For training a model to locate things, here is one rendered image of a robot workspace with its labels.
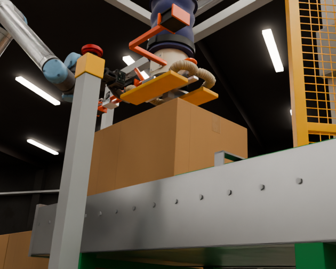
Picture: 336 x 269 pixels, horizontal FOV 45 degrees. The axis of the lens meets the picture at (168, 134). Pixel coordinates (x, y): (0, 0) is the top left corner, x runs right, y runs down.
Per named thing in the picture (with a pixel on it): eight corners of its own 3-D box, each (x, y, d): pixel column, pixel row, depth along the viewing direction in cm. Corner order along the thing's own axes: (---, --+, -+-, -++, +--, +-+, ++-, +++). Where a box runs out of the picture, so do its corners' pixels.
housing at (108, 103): (119, 106, 218) (120, 99, 220) (109, 102, 214) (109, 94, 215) (111, 110, 223) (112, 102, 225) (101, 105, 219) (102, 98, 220)
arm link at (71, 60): (60, 73, 183) (63, 54, 186) (84, 83, 190) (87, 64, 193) (70, 68, 176) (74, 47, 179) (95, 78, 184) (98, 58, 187)
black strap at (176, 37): (205, 55, 189) (205, 48, 191) (168, 34, 175) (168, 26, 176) (172, 71, 205) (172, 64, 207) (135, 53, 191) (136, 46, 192)
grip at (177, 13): (189, 25, 149) (190, 14, 150) (172, 14, 143) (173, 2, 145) (174, 34, 154) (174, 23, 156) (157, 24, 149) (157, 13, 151)
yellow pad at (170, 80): (188, 82, 168) (188, 72, 169) (170, 73, 161) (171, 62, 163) (136, 105, 191) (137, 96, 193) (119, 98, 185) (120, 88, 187)
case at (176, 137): (249, 226, 156) (247, 128, 170) (172, 209, 131) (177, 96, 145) (149, 234, 198) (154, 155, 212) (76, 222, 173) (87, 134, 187)
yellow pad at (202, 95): (218, 97, 179) (218, 87, 181) (203, 90, 173) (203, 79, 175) (166, 117, 203) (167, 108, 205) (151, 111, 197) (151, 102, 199)
